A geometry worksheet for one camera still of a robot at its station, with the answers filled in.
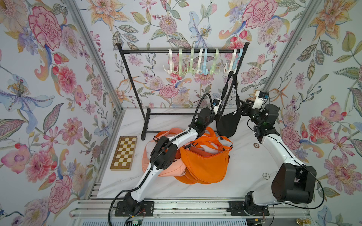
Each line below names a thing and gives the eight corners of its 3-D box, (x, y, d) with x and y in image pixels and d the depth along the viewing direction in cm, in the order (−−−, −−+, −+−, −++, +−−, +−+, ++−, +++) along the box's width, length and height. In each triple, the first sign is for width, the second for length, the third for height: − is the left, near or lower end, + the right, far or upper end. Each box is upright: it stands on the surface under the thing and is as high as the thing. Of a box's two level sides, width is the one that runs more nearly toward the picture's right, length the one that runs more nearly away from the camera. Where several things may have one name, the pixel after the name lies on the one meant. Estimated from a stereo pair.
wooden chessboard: (111, 170, 89) (109, 168, 87) (121, 138, 104) (120, 136, 102) (130, 170, 89) (129, 168, 87) (137, 138, 104) (136, 136, 102)
